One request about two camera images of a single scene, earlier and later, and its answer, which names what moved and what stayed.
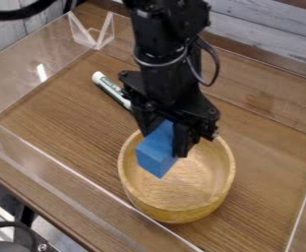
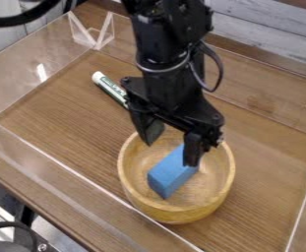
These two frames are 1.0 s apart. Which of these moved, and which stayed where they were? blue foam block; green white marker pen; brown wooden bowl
Moved: blue foam block
Stayed: green white marker pen; brown wooden bowl
